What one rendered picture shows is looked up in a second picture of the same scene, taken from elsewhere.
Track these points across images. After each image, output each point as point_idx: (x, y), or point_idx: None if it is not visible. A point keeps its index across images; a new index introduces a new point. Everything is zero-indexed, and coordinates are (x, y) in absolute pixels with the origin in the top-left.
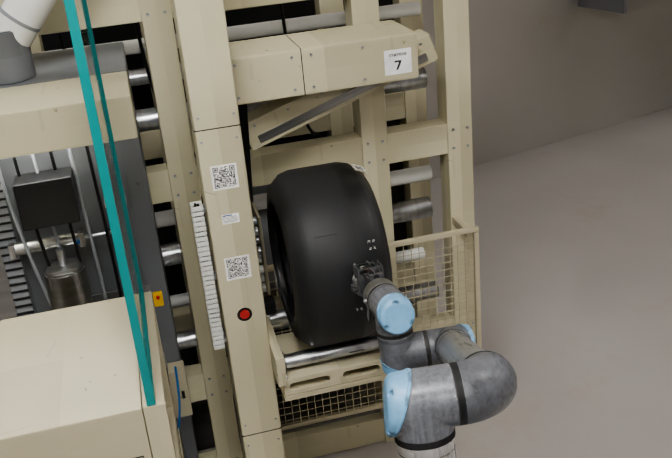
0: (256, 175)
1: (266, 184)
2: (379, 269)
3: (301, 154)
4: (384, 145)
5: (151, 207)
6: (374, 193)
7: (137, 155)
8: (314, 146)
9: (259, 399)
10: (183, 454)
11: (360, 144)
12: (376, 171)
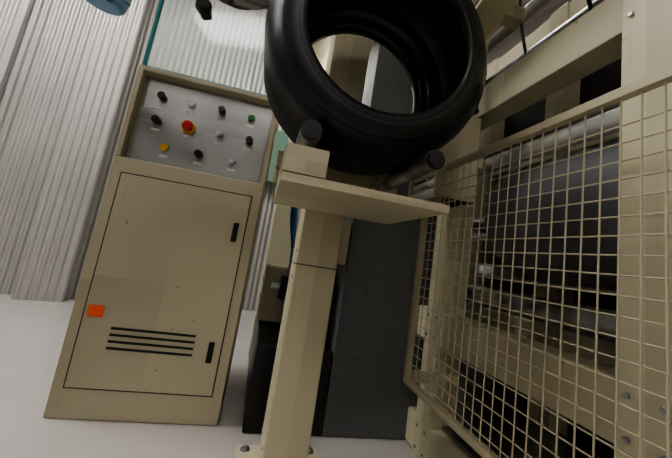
0: (497, 94)
1: (503, 101)
2: None
3: (540, 52)
4: None
5: (371, 97)
6: (637, 64)
7: (375, 63)
8: (556, 34)
9: (300, 223)
10: (238, 212)
11: None
12: (644, 23)
